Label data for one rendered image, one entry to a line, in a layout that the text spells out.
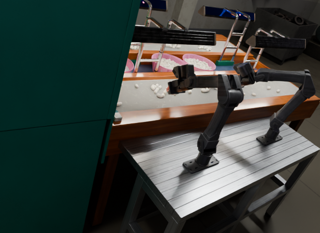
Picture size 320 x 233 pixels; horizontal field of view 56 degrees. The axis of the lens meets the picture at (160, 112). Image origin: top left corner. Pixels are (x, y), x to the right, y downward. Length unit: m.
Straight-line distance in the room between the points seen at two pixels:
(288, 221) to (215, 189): 1.25
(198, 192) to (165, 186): 0.14
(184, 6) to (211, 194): 4.05
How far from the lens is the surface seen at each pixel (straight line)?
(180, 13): 5.10
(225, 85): 1.27
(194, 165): 1.45
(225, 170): 1.53
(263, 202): 2.05
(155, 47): 2.43
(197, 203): 1.31
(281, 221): 2.54
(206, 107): 1.76
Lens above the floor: 1.58
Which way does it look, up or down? 32 degrees down
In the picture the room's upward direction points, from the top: 18 degrees clockwise
